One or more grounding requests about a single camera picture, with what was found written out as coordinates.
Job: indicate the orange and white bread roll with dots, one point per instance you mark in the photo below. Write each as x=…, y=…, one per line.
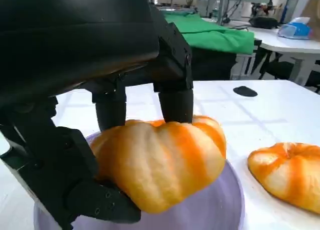
x=162, y=165
x=287, y=175

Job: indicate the green cloth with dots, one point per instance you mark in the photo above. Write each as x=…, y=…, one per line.
x=212, y=37

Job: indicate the blue and white tissue pack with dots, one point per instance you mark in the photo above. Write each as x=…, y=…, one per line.
x=295, y=29

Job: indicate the white desk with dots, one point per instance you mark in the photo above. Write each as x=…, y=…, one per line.
x=275, y=42

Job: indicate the black chair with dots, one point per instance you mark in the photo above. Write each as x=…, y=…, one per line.
x=280, y=69

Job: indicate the brown paper bag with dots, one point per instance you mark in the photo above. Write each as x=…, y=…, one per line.
x=311, y=4

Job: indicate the black device on desk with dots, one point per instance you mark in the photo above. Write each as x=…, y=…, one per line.
x=263, y=22

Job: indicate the small black object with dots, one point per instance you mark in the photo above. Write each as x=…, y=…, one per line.
x=245, y=91

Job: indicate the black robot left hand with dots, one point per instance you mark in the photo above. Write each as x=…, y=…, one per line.
x=62, y=39

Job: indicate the black drape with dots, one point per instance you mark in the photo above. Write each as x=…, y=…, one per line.
x=212, y=64

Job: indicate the lilac plate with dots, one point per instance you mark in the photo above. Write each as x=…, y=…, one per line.
x=200, y=210

